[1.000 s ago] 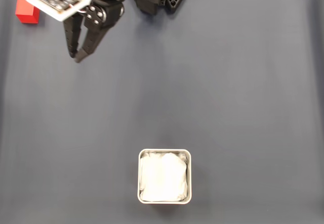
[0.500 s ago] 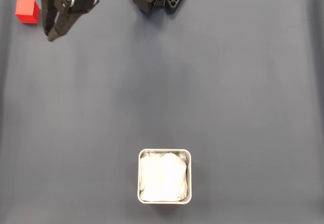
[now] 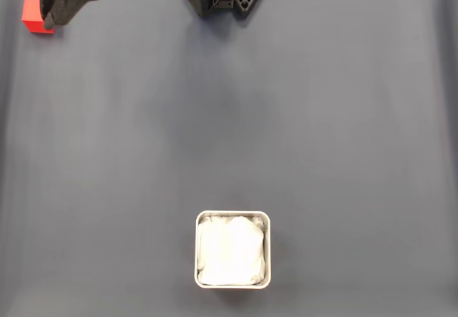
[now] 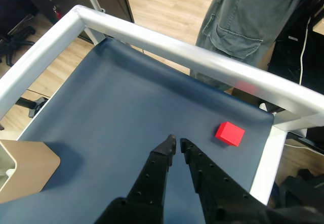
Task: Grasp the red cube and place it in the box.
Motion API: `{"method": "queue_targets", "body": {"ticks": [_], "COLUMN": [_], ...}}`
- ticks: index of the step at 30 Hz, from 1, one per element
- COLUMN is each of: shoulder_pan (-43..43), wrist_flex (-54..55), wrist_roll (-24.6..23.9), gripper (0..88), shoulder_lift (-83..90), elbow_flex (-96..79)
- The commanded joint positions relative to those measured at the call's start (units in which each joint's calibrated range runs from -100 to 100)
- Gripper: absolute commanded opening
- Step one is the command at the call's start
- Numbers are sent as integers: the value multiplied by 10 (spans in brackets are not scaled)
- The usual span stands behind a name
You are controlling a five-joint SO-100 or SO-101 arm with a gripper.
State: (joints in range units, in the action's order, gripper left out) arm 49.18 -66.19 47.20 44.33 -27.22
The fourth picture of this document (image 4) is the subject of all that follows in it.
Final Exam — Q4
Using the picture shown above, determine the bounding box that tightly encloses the dark blue mat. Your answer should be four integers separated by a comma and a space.
0, 37, 276, 224

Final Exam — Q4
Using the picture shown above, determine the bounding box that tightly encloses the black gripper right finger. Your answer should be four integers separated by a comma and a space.
179, 138, 276, 224

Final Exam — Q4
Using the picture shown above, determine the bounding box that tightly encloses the black computer case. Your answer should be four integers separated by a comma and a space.
267, 0, 324, 96

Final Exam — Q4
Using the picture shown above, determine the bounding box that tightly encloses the white metal table frame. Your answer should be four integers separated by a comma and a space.
0, 4, 324, 206

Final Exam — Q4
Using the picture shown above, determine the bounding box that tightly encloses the black office chair base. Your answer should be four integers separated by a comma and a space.
0, 26, 36, 67

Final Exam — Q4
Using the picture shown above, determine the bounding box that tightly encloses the silver metal pole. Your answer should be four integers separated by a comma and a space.
83, 0, 107, 45

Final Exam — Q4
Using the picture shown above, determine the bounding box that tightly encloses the beige square box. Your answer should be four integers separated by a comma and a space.
0, 140, 61, 204

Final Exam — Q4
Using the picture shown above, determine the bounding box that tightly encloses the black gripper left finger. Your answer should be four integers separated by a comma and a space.
94, 133, 178, 224

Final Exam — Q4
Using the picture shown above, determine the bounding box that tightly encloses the white power cable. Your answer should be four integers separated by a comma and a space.
299, 16, 312, 85

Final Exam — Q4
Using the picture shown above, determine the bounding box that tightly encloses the black clamp knob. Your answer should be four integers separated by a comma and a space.
15, 97, 49, 118

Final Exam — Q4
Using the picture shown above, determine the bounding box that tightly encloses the person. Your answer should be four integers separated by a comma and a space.
189, 0, 324, 91

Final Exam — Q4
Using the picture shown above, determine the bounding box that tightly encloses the red cube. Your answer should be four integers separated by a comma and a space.
215, 121, 246, 148

